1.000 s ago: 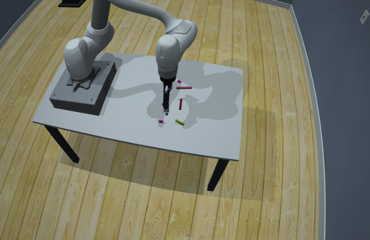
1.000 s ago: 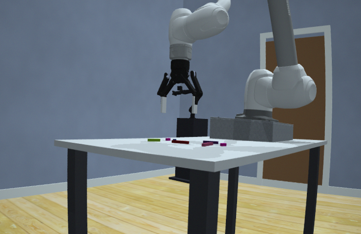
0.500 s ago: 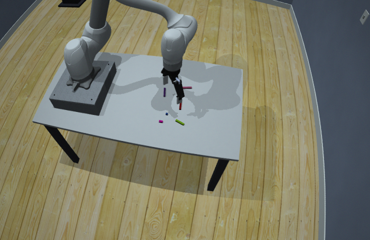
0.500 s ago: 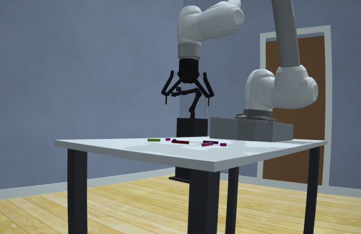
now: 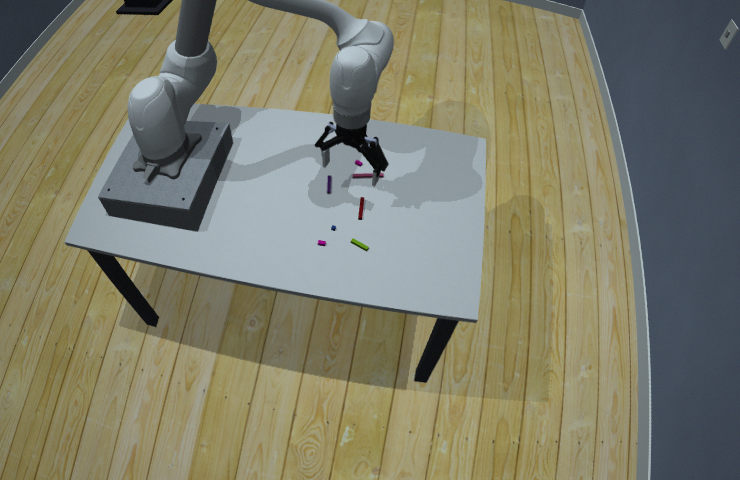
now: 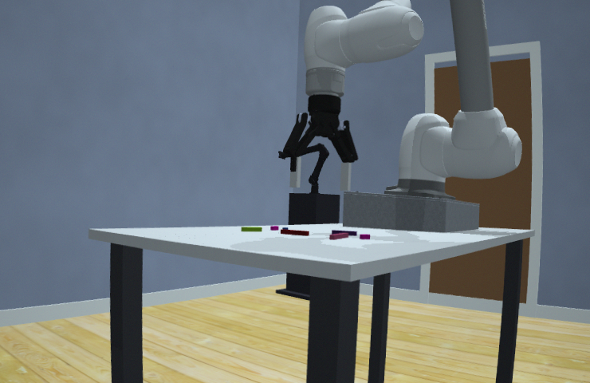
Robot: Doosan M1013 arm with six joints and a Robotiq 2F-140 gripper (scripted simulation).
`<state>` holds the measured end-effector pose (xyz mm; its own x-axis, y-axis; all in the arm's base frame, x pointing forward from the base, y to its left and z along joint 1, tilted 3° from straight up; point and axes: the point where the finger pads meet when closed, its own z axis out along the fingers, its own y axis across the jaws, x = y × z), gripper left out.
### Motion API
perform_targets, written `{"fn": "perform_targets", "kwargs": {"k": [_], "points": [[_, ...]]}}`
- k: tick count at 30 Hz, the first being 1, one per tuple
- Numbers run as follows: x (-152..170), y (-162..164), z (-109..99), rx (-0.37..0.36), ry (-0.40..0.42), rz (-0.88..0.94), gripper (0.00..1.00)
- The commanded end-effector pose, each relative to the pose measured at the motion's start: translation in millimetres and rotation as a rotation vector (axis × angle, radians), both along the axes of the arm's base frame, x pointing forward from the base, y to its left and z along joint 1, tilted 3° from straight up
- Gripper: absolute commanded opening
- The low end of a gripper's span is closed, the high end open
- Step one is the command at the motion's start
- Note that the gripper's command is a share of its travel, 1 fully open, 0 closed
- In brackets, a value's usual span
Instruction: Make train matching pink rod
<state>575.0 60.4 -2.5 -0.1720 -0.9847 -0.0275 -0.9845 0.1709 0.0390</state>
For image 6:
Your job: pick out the dark red rod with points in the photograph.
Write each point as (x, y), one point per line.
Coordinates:
(294, 232)

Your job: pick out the pink rod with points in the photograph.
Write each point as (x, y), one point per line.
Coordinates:
(338, 236)

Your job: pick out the purple rod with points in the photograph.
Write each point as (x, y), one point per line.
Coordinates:
(350, 232)

